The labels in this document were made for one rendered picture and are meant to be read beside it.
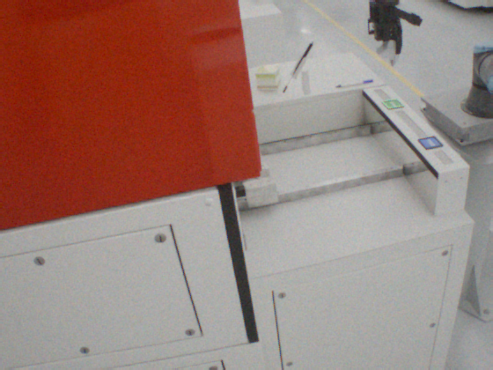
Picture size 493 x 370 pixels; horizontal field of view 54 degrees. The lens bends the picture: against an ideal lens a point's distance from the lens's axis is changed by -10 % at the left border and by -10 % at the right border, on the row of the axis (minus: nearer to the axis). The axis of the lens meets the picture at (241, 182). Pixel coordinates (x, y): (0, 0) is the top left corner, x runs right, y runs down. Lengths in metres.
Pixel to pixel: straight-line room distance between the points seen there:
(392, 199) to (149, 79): 0.90
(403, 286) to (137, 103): 0.94
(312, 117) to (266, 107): 0.16
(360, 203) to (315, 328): 0.36
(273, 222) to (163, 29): 0.80
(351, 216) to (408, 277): 0.23
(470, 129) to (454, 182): 0.39
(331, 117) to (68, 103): 1.16
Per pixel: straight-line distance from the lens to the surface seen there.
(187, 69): 0.75
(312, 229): 1.37
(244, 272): 0.97
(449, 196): 1.40
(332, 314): 1.43
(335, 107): 1.77
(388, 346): 1.64
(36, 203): 0.87
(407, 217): 1.41
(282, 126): 1.74
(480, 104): 1.81
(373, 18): 1.54
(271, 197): 1.41
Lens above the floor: 1.69
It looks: 33 degrees down
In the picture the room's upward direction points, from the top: 9 degrees counter-clockwise
